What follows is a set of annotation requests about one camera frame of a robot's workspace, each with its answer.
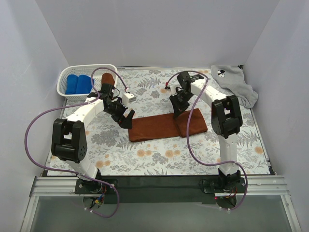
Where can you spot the blue rolled towel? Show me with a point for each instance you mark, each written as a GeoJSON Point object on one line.
{"type": "Point", "coordinates": [72, 81]}
{"type": "Point", "coordinates": [84, 85]}

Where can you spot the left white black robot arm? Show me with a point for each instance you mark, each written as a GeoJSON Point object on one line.
{"type": "Point", "coordinates": [69, 142]}

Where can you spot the floral patterned table mat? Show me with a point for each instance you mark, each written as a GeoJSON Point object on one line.
{"type": "Point", "coordinates": [109, 148]}

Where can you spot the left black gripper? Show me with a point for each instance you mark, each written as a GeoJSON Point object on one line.
{"type": "Point", "coordinates": [122, 114]}

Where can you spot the aluminium frame rail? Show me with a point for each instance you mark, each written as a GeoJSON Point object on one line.
{"type": "Point", "coordinates": [257, 185]}

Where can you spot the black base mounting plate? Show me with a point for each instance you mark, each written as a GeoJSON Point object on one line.
{"type": "Point", "coordinates": [159, 188]}

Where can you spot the brown towel pile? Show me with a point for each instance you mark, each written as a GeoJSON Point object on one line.
{"type": "Point", "coordinates": [165, 126]}

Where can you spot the grey cloth in corner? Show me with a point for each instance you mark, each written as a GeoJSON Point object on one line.
{"type": "Point", "coordinates": [232, 78]}

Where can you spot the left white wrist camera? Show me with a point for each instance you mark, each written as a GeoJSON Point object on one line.
{"type": "Point", "coordinates": [128, 98]}

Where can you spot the left blue rolled towel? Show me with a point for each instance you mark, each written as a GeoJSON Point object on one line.
{"type": "Point", "coordinates": [72, 81]}

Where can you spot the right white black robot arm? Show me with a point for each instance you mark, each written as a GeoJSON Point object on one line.
{"type": "Point", "coordinates": [226, 121]}

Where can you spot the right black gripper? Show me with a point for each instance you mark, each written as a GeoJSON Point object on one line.
{"type": "Point", "coordinates": [179, 103]}

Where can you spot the right blue rolled towel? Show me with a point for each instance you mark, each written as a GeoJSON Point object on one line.
{"type": "Point", "coordinates": [84, 85]}

